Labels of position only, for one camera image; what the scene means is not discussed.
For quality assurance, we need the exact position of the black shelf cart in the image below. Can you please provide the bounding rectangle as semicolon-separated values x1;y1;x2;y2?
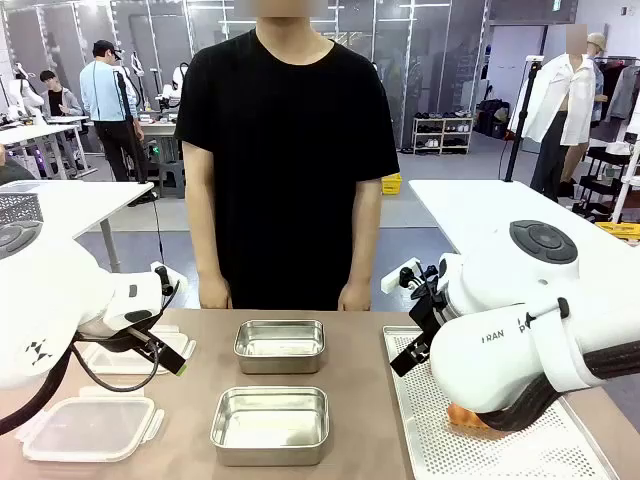
569;139;640;222

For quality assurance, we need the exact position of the person in black t-shirt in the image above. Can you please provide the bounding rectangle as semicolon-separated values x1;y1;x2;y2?
174;0;401;312

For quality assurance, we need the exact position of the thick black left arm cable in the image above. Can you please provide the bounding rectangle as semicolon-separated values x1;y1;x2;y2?
0;347;77;437

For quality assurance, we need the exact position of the man in light blue shirt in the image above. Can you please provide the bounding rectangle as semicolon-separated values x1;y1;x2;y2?
79;39;147;184

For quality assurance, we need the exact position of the seated person in grey jacket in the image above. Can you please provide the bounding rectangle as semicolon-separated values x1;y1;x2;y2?
39;69;84;119

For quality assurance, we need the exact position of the white background work table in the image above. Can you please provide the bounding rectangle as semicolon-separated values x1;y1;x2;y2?
0;115;99;180

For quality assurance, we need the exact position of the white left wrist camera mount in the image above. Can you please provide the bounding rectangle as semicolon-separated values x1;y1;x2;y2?
149;259;189;297

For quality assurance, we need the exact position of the person's left forearm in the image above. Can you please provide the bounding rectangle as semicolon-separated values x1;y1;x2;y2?
344;219;382;287

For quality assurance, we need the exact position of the black tripod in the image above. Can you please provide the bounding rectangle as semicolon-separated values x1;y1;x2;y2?
113;69;157;201

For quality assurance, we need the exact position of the stainless steel rectangular container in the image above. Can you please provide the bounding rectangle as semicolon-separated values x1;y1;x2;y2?
233;319;327;376
209;385;331;454

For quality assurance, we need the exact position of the white shoe rack with shoes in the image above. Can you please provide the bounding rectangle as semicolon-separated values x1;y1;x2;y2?
411;109;476;157

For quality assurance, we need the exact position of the grey plastic step stool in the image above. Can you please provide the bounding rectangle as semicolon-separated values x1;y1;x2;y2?
157;160;188;199

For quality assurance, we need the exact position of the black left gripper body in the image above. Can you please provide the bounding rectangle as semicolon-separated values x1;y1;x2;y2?
74;315;167;362

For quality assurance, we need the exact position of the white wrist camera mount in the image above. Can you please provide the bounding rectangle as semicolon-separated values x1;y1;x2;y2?
149;259;189;297
380;257;422;294

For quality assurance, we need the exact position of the black camera pole stand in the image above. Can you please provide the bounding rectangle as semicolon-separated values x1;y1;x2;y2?
503;56;545;184

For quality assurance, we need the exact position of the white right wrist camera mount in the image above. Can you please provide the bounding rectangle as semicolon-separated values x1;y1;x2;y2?
380;257;422;294

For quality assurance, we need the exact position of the perforated metal baking tray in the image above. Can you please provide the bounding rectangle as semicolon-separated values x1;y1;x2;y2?
382;324;622;480

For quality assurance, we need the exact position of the mannequin in white shirt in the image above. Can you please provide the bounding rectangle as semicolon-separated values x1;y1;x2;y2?
508;23;610;202

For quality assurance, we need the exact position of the person's right forearm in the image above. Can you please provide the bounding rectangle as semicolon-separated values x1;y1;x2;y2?
192;209;232;281

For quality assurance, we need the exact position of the translucent white clip lid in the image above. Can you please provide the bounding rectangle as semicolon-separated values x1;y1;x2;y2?
21;394;166;464
81;323;197;377

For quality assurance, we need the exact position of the grey perforated plastic basket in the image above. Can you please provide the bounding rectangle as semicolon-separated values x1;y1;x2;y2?
0;191;42;230

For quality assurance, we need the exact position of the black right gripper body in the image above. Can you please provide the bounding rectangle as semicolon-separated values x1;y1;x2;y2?
408;277;452;349

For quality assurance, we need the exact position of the person's right hand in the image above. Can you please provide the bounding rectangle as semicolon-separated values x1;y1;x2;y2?
198;277;234;310

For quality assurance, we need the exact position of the flat yellow plastic crate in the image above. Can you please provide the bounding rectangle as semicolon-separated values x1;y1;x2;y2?
593;221;640;247

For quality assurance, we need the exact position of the thin black camera cable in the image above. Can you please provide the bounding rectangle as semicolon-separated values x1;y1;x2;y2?
69;279;181;394

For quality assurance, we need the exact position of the clothes rack with garments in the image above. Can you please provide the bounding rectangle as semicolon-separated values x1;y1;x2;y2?
593;54;640;124

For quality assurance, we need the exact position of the golden brown croissant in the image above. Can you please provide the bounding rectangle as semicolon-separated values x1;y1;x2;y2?
446;401;495;432

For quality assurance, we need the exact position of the person's left hand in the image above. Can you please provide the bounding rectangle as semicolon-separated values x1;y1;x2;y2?
338;282;373;313

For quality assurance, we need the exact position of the white table with grey basket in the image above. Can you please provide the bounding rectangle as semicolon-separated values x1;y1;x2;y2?
0;179;156;274

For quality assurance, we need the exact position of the black sleeved right arm cable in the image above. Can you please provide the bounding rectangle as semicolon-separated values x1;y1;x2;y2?
474;344;640;434

